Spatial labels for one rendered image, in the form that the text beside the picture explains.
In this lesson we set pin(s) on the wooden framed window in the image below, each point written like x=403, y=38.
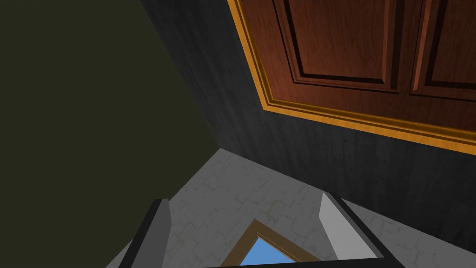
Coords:
x=266, y=251

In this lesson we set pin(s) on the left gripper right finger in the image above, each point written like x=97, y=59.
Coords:
x=344, y=230

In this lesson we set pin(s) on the brown wooden panelled door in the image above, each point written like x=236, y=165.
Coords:
x=364, y=56

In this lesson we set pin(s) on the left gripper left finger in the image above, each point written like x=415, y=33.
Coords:
x=152, y=238

